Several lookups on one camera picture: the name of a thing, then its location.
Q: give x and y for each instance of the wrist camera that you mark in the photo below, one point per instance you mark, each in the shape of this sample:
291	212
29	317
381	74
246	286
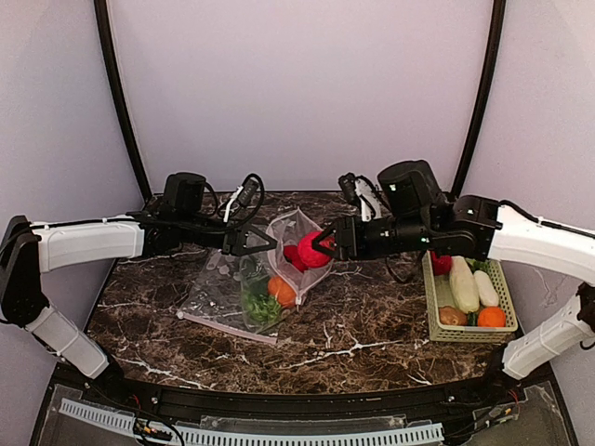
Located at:
359	191
240	200

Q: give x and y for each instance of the white radish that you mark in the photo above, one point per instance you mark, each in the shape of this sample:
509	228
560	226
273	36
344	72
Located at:
463	286
487	292

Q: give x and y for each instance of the lower clear zip bag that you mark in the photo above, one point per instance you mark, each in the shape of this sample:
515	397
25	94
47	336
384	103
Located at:
214	300

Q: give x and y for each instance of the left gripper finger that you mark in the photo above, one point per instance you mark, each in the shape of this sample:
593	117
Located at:
244	250
256	236

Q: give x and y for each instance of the black frame post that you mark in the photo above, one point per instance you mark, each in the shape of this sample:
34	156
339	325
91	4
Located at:
110	62
483	94

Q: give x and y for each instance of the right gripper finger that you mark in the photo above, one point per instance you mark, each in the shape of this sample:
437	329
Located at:
326	237
323	254

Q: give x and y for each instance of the small red tomato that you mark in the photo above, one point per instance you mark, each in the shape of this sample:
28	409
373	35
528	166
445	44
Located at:
441	264

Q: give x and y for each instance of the black front rail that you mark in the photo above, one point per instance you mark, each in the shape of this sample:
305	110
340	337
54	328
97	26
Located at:
374	395

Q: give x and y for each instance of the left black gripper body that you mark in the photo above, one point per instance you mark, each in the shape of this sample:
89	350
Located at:
233	240

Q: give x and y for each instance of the dotted zip bag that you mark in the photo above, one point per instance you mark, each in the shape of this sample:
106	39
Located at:
256	270

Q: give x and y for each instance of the white slotted cable duct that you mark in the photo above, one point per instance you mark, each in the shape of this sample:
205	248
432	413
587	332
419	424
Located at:
228	431

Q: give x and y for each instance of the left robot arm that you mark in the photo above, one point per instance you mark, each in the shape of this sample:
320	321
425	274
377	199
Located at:
29	250

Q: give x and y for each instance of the pale green perforated basket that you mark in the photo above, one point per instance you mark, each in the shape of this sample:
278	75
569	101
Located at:
438	294

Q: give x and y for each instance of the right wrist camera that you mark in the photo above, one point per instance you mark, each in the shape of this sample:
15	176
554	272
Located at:
359	191

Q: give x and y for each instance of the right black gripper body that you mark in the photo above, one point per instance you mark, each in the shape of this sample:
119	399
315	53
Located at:
347	237

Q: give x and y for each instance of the orange persimmon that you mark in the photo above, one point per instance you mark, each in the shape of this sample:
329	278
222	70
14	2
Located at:
283	293

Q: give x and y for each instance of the right black frame post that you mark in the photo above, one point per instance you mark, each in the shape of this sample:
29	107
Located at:
483	94

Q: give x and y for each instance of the small electronics board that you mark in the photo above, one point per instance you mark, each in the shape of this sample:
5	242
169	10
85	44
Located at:
145	434

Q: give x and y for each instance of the red apple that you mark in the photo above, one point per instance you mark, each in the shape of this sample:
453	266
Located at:
291	255
310	257

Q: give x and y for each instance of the left black frame post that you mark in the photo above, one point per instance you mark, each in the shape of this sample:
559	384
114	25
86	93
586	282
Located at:
110	62

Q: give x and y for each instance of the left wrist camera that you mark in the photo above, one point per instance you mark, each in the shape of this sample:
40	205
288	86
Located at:
240	200

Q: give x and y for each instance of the small orange tangerine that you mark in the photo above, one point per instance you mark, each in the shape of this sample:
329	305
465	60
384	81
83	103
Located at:
492	317

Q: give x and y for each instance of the green grape bunch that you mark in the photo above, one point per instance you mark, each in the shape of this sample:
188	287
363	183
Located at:
261	309

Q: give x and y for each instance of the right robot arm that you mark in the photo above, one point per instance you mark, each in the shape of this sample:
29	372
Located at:
424	218

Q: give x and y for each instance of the brown potato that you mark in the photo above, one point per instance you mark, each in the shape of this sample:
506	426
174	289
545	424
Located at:
452	316

